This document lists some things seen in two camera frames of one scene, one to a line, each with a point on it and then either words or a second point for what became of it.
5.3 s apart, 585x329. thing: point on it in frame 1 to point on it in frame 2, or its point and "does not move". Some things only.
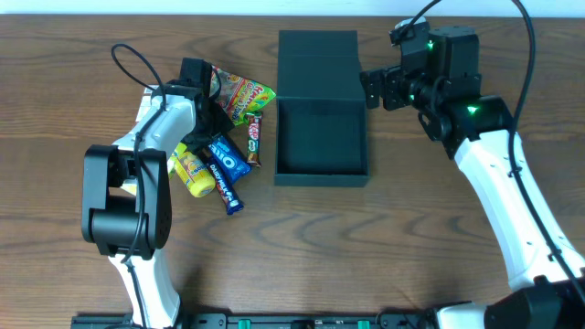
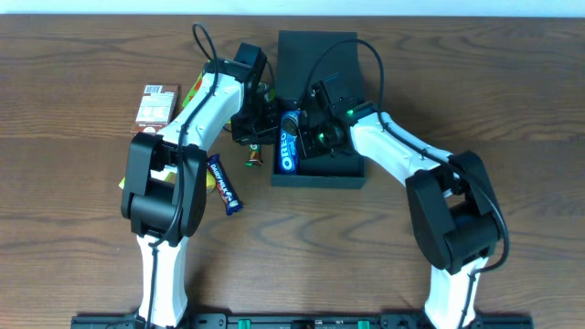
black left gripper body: (201, 138) to (255, 135)
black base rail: (261, 321) does not move
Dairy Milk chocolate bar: (226, 187) does not move
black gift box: (322, 120) does not move
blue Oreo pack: (231, 160) to (290, 143)
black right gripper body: (384, 87) to (303, 138)
